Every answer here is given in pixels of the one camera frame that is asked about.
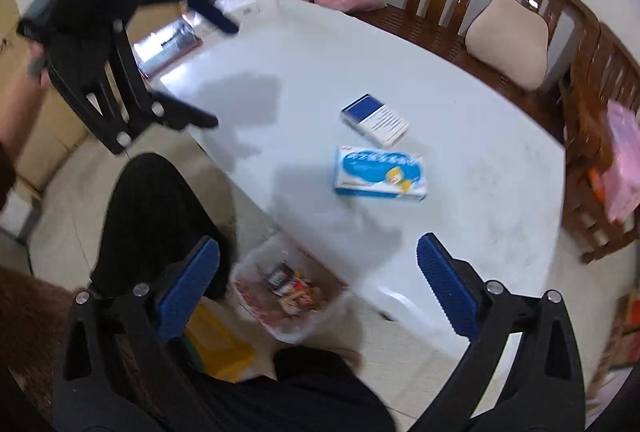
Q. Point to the light blue box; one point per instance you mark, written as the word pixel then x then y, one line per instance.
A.
pixel 380 174

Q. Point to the dark blue and white box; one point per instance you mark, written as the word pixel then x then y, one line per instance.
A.
pixel 375 120

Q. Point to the brown cardboard box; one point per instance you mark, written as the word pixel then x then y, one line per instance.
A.
pixel 55 137

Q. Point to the person's left hand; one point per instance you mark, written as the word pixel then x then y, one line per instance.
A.
pixel 17 107

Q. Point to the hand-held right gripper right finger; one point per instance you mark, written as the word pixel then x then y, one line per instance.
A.
pixel 450 292

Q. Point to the clear plastic trash bag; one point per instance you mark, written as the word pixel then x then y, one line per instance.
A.
pixel 260 307

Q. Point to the small white carton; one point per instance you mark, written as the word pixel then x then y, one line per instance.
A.
pixel 206 30

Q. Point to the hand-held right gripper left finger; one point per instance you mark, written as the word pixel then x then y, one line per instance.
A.
pixel 187 292

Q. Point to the orange snack packet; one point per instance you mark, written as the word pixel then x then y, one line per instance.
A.
pixel 305 297

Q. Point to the dark colourful packet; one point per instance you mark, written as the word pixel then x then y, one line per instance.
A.
pixel 281 279

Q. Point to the brown wooden armchair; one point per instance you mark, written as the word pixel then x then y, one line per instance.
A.
pixel 582 122

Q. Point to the beige cushion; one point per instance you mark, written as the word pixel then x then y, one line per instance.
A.
pixel 510 42

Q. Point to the yellow bag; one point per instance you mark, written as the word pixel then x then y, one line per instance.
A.
pixel 220 347

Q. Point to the white flat box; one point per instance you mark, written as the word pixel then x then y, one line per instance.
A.
pixel 237 6

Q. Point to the black pants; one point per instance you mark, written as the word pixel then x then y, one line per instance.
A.
pixel 150 212

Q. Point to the brown wooden bench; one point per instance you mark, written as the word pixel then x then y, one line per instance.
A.
pixel 430 20

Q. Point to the brown fuzzy jacket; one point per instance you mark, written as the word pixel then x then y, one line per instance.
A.
pixel 30 337

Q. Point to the pink plastic bag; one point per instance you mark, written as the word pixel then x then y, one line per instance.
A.
pixel 625 162

